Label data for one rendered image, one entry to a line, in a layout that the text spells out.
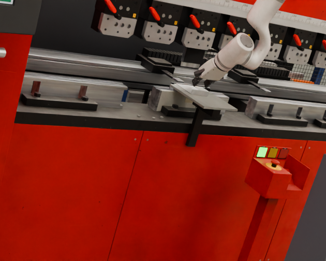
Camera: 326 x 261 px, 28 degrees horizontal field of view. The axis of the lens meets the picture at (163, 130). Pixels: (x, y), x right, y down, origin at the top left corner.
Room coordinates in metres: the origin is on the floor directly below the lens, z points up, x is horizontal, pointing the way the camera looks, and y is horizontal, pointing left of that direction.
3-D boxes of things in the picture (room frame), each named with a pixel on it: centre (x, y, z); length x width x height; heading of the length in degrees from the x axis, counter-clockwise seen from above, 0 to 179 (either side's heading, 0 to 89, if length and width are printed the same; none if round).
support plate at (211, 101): (2.67, -0.12, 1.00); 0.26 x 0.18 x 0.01; 37
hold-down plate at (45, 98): (2.38, 0.41, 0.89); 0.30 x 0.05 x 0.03; 127
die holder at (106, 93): (2.46, 0.40, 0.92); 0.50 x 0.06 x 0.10; 127
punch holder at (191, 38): (2.77, -0.02, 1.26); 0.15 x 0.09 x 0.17; 127
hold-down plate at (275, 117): (3.11, -0.55, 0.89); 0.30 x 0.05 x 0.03; 127
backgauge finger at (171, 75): (2.91, 0.06, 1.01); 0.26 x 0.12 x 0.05; 37
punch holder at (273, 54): (3.01, -0.34, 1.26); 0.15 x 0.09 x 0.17; 127
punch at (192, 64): (2.79, -0.03, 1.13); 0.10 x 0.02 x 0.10; 127
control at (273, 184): (2.73, -0.54, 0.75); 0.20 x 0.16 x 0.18; 123
